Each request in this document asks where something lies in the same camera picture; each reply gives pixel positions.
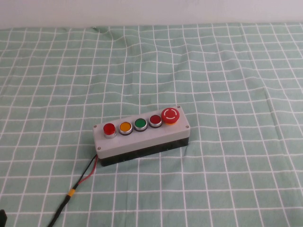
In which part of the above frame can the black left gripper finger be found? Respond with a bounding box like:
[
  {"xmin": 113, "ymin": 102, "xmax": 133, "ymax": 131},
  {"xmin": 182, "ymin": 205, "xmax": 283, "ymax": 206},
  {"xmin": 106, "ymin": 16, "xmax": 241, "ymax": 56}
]
[{"xmin": 0, "ymin": 209, "xmax": 8, "ymax": 227}]

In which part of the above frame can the red illuminated push button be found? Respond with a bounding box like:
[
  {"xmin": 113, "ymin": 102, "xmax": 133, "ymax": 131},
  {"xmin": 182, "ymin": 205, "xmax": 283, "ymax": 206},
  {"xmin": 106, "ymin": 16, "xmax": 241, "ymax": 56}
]
[{"xmin": 103, "ymin": 122, "xmax": 117, "ymax": 140}]

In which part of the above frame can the yellow push button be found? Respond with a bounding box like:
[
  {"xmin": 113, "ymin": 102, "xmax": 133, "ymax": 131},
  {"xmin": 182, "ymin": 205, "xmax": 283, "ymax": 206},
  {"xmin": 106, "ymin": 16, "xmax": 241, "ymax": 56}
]
[{"xmin": 118, "ymin": 121, "xmax": 133, "ymax": 136}]

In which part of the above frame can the grey black button box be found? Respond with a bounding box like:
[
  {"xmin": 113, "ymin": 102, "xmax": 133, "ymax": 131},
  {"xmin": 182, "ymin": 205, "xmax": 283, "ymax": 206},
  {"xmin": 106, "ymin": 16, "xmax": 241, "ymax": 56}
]
[{"xmin": 92, "ymin": 105, "xmax": 191, "ymax": 167}]

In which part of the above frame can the green push button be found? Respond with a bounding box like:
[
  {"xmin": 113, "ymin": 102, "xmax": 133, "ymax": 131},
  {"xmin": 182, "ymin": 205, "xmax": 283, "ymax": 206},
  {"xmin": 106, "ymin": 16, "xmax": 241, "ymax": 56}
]
[{"xmin": 133, "ymin": 118, "xmax": 149, "ymax": 132}]

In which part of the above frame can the dark red push button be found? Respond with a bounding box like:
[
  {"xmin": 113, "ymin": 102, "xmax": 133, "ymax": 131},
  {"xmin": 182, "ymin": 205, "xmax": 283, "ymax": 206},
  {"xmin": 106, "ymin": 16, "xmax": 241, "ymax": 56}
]
[{"xmin": 148, "ymin": 114, "xmax": 163, "ymax": 129}]

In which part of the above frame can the red mushroom emergency stop button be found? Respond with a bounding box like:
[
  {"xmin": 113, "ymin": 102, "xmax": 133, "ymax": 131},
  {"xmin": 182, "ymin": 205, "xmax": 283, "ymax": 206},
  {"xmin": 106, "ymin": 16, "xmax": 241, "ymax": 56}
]
[{"xmin": 160, "ymin": 107, "xmax": 180, "ymax": 125}]

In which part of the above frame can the green white checked tablecloth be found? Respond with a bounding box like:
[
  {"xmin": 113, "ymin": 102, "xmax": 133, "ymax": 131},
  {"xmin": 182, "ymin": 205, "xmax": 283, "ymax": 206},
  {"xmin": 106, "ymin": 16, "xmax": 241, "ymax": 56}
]
[{"xmin": 0, "ymin": 22, "xmax": 303, "ymax": 227}]

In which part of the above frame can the red black power cable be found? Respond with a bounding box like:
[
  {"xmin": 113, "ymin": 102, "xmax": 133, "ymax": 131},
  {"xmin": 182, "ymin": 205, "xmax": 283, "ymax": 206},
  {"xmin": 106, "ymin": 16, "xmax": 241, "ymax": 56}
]
[{"xmin": 46, "ymin": 154, "xmax": 98, "ymax": 227}]

